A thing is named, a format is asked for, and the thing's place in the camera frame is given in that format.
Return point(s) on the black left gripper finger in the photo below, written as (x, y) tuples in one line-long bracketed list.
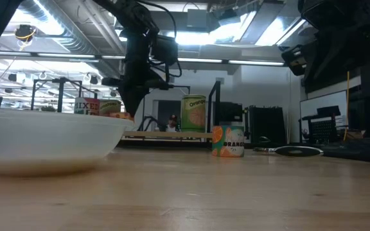
[(142, 95), (129, 99)]

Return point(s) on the short tin can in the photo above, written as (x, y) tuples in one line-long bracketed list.
[(116, 116)]

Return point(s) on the tomatoes label tin can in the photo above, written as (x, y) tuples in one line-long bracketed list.
[(109, 107)]

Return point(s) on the mixed fruit label can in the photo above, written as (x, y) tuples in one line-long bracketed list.
[(87, 106)]

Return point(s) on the tall green oranges can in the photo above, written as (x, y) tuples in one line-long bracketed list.
[(193, 115)]

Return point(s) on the translucent white plastic bowl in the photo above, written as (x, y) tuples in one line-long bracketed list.
[(43, 141)]

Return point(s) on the black oven mitt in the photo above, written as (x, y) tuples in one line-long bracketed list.
[(358, 150)]

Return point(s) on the short teal orange-print can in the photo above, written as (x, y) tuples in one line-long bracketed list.
[(228, 141)]

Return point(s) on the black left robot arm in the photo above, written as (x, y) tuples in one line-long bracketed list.
[(130, 14)]

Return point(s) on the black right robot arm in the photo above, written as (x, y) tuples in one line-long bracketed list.
[(348, 16)]

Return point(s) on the person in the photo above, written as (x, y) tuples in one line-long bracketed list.
[(172, 123)]

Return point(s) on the whiteboard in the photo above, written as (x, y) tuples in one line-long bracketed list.
[(323, 101)]

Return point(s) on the grey ceiling box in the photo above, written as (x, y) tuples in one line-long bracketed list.
[(197, 18)]

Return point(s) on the black perforated stand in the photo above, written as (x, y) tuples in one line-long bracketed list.
[(323, 131)]

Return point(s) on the long ceiling light bar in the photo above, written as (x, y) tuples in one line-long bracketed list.
[(252, 62)]

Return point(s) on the black box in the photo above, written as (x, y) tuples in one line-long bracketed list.
[(231, 112)]

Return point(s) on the black cabinet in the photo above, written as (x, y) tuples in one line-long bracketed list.
[(267, 125)]

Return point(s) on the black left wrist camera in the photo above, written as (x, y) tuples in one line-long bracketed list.
[(165, 49)]

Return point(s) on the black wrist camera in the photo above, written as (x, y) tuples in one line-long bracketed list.
[(165, 49), (292, 61)]

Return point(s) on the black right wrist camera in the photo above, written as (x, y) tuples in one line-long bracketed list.
[(292, 61)]

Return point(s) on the black gantry frame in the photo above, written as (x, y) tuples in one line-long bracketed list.
[(185, 86)]

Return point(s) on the wooden shelf with black frame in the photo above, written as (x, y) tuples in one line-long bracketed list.
[(172, 134)]

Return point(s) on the silver ventilation duct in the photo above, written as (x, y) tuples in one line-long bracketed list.
[(75, 35)]

